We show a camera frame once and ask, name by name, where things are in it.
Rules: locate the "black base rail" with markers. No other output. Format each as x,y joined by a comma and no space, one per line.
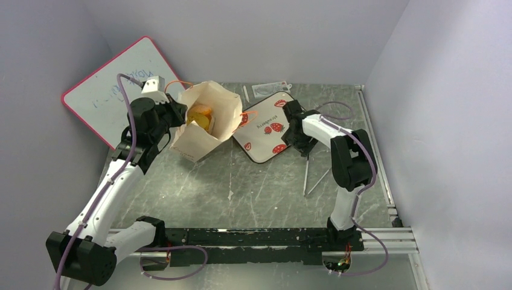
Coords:
258,245

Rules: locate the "orange fake bread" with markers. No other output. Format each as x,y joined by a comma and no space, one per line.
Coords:
201,109

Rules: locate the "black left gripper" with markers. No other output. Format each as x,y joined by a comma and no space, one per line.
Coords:
177,110

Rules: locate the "clear plastic package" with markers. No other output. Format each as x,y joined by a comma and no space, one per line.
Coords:
267,89

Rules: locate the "white paper bag orange handles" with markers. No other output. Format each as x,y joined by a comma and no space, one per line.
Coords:
213,115

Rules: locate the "metal tongs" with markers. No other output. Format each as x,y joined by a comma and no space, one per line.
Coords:
306,192

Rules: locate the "strawberry pattern tray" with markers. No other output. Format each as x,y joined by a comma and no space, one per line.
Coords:
261,139

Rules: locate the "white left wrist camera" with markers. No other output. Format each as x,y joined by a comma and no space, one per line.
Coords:
154,89

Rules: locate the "aluminium frame rail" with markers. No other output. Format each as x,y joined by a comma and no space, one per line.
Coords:
398,239

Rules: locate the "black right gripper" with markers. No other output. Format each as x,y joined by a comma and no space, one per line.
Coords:
293,119

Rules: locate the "white pen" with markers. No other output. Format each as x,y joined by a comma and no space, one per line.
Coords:
246,94

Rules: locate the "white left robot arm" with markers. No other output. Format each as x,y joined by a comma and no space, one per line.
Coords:
85,251

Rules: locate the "pink framed whiteboard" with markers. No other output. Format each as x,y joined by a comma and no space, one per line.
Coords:
97,100

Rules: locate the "yellow fake bread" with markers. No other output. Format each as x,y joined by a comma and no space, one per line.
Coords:
202,121

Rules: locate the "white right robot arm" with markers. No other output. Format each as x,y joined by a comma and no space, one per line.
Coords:
353,163

